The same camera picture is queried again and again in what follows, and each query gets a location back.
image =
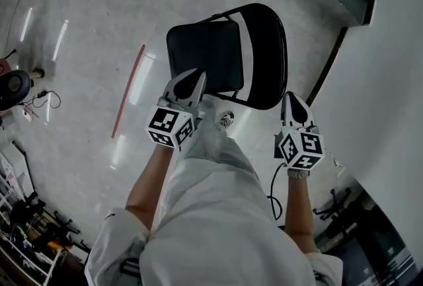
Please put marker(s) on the person's white shirt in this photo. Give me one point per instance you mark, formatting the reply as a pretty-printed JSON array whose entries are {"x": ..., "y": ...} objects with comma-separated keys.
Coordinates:
[{"x": 215, "y": 228}]

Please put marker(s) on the silver wristwatch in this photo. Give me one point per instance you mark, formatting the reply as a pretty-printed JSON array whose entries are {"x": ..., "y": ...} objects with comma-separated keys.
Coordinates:
[{"x": 299, "y": 174}]

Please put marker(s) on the person's grey trousers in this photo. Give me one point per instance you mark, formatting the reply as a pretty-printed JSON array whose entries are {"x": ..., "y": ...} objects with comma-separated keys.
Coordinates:
[{"x": 215, "y": 142}]

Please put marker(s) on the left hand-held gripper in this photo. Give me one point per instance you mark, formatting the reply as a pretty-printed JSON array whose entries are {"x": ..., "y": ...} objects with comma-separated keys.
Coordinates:
[{"x": 165, "y": 126}]

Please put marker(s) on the red floor tape strip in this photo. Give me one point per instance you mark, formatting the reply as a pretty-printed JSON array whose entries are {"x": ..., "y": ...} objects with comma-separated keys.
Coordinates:
[{"x": 129, "y": 90}]

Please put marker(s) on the black folding chair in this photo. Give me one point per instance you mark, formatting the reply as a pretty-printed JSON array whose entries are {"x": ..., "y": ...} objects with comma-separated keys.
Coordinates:
[{"x": 205, "y": 53}]

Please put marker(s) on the cluttered tool rack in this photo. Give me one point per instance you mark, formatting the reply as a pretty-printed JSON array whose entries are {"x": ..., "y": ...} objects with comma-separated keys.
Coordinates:
[{"x": 39, "y": 238}]

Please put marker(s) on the person's right forearm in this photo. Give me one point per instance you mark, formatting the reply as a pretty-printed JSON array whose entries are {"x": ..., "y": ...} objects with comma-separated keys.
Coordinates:
[{"x": 299, "y": 208}]

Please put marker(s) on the person's left forearm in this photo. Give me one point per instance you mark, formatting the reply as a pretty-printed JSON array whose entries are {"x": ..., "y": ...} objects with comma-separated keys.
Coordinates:
[{"x": 148, "y": 185}]

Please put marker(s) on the white box cabinet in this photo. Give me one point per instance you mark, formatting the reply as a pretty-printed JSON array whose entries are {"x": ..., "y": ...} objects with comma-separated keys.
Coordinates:
[{"x": 15, "y": 165}]

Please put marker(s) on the person's right shoe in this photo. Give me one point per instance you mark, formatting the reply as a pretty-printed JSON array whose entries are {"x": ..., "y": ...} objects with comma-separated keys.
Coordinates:
[{"x": 224, "y": 119}]

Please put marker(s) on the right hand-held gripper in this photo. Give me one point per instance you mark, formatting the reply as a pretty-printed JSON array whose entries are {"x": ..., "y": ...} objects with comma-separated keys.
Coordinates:
[{"x": 300, "y": 149}]

